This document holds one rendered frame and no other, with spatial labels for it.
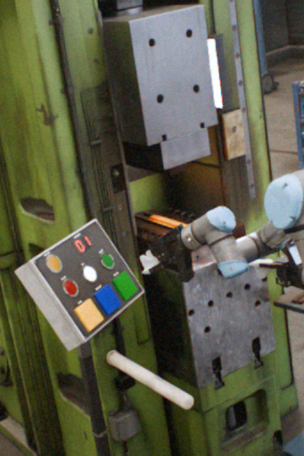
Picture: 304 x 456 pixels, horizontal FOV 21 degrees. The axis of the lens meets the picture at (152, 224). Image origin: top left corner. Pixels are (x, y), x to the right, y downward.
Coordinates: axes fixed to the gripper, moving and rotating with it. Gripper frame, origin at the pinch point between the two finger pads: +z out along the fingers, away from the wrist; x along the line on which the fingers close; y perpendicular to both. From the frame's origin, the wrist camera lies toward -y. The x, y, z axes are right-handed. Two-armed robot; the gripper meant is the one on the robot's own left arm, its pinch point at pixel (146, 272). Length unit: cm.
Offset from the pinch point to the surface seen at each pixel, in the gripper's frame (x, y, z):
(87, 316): 21.4, -0.1, 9.6
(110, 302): 10.0, -1.2, 9.6
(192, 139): -47, 27, -10
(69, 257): 13.4, 16.9, 10.4
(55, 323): 27.1, 3.4, 16.2
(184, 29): -49, 57, -29
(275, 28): -926, 114, 320
